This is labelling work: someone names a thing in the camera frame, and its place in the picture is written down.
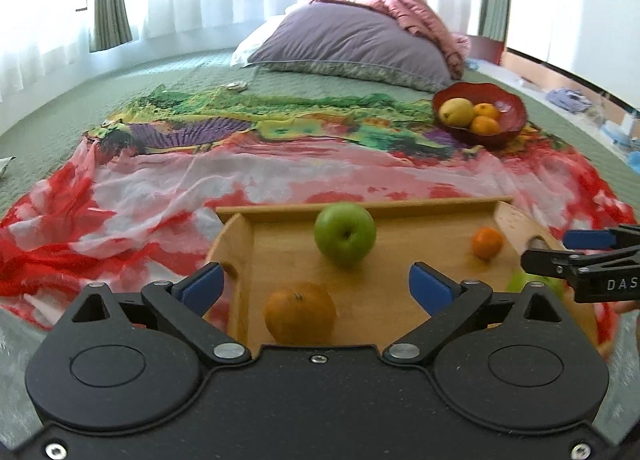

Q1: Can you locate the green quilted bedspread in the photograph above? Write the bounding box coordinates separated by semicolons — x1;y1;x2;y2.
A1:
1;50;639;218

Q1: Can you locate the small trinket on bedspread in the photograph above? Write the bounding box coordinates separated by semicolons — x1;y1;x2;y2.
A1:
226;81;248;92

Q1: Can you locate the orange in bowl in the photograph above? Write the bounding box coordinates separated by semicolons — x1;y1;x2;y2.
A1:
469;116;502;136
473;102;501;120

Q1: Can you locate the bamboo serving tray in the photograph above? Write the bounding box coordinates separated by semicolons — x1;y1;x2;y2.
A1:
205;196;614;360

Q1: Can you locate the white paper at bed edge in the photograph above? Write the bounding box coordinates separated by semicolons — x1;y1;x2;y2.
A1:
0;156;15;178

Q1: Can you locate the green curtain left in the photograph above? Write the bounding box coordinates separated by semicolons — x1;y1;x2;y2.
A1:
88;0;132;53

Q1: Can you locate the blue cloth at bedside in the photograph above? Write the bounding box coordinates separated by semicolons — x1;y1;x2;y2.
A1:
627;151;640;174

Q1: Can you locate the red white floral scarf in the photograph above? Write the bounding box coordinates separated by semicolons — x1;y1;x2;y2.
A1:
1;130;634;329

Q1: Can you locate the orange in bowl back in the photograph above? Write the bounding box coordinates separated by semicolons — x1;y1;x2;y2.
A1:
473;102;501;120

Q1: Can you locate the orange mandarin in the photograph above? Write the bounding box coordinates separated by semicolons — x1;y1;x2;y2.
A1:
472;227;504;261

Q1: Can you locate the large green pomelo fruit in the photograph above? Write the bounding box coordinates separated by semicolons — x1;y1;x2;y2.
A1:
506;268;565;298

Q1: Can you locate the lilac cloth on floor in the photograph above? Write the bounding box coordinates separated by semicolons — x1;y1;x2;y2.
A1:
546;87;592;114

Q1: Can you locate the orange in bowl front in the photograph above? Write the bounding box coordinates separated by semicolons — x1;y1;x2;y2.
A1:
469;116;502;136

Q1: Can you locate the brownish orange fruit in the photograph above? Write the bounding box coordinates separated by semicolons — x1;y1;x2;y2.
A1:
264;284;337;346

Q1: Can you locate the green colourful patterned cloth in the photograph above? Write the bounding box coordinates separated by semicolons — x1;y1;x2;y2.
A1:
83;84;551;161

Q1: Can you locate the white pillow behind purple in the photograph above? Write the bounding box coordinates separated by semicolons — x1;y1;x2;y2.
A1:
230;15;285;67

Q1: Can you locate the green apple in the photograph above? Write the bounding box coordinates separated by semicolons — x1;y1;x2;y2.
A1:
314;202;376;267

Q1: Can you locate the red glass fruit bowl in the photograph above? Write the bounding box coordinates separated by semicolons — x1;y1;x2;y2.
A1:
432;82;528;149

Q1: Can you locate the white charger with cable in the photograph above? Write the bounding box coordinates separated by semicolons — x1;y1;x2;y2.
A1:
600;111;639;150

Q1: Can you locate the pink crumpled blanket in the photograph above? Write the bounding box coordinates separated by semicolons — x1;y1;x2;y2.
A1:
310;0;471;80

